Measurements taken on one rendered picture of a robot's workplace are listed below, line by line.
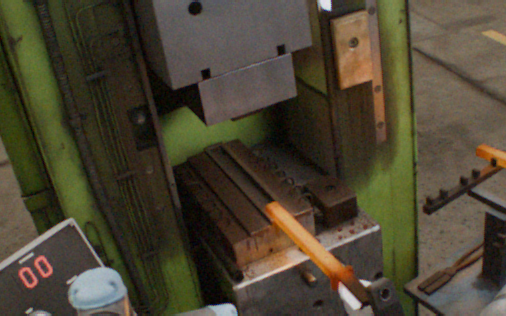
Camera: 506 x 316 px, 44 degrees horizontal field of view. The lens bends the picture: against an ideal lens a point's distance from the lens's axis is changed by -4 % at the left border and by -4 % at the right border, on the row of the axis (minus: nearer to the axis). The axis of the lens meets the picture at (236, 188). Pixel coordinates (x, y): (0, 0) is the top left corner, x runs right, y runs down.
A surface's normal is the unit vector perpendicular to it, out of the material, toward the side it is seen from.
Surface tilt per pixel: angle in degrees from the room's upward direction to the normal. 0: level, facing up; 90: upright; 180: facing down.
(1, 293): 60
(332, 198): 0
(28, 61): 90
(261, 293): 90
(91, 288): 0
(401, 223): 90
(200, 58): 90
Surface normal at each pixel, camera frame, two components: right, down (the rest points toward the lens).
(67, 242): 0.56, -0.20
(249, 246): 0.40, 0.43
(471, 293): -0.17, -0.83
